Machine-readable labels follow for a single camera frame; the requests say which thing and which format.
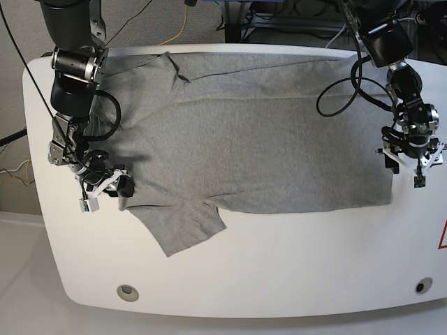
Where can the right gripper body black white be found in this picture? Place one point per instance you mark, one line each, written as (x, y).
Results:
(93, 184)

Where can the red triangle sticker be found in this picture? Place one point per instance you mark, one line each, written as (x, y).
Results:
(443, 242)

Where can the black table leg post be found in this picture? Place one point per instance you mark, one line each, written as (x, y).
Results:
(233, 32)

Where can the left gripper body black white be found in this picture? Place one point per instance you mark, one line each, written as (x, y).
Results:
(408, 156)

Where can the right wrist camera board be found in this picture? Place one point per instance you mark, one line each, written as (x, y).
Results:
(89, 205)

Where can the grey T-shirt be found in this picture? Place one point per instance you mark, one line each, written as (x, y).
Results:
(251, 133)

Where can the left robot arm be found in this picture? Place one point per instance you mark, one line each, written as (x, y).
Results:
(413, 120)

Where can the table cable grommet hole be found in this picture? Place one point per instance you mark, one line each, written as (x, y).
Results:
(423, 285)

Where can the aluminium frame rail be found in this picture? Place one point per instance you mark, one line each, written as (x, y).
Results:
(279, 28)

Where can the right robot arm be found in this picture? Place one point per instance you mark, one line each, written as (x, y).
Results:
(78, 60)

